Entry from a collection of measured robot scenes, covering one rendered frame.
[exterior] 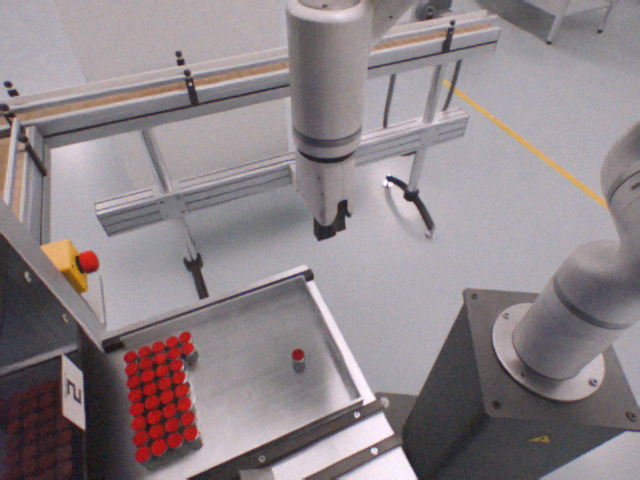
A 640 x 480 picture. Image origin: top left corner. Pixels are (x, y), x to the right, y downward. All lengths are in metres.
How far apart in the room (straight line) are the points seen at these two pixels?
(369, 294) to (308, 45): 1.55
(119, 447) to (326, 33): 0.64
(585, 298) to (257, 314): 0.53
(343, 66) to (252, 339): 0.51
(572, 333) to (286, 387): 0.45
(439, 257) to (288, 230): 0.77
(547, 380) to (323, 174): 0.55
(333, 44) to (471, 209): 2.02
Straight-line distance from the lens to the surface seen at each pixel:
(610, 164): 0.63
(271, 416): 0.71
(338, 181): 0.50
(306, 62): 0.43
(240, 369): 0.74
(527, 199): 2.57
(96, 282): 0.94
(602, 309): 0.67
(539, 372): 0.83
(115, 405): 0.79
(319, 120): 0.45
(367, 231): 2.13
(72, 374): 0.66
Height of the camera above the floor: 1.55
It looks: 48 degrees down
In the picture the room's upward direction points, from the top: straight up
